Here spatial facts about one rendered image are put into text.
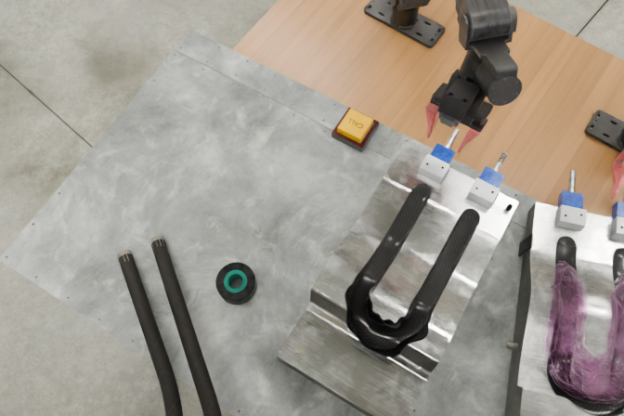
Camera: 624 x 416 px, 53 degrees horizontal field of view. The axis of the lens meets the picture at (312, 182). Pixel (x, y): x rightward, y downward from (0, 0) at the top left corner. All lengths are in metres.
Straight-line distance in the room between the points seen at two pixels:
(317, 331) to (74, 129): 1.59
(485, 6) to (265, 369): 0.77
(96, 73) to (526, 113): 1.73
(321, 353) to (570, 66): 0.90
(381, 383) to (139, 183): 0.68
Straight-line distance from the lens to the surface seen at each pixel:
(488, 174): 1.32
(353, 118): 1.42
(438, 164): 1.29
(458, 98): 1.06
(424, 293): 1.20
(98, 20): 2.84
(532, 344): 1.25
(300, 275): 1.31
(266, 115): 1.48
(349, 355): 1.22
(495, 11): 1.08
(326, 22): 1.62
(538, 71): 1.61
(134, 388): 2.17
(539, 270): 1.30
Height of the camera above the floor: 2.06
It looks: 65 degrees down
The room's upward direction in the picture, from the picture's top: 4 degrees counter-clockwise
